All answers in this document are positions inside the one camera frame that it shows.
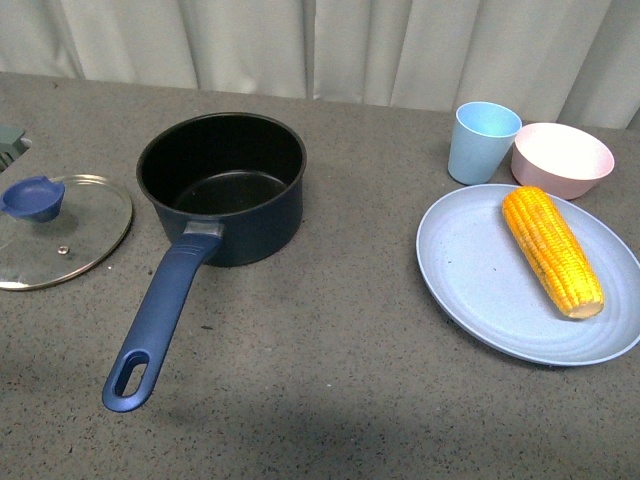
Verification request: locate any green sink drying rack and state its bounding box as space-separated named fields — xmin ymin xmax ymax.
xmin=0 ymin=124 xmax=31 ymax=173

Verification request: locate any dark blue saucepan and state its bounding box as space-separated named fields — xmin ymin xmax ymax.
xmin=102 ymin=112 xmax=306 ymax=413

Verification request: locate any light blue cup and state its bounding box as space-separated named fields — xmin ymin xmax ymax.
xmin=448 ymin=101 xmax=522 ymax=185

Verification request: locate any light blue plate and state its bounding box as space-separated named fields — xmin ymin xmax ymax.
xmin=416 ymin=184 xmax=639 ymax=366

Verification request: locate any yellow corn cob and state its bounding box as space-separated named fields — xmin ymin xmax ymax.
xmin=501 ymin=186 xmax=605 ymax=320

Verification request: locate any glass lid with blue knob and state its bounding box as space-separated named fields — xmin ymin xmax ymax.
xmin=1 ymin=174 xmax=133 ymax=291

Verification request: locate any white curtain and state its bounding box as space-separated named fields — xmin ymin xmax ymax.
xmin=1 ymin=0 xmax=639 ymax=129

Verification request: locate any pink bowl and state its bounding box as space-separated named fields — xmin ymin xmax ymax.
xmin=511 ymin=122 xmax=615 ymax=200

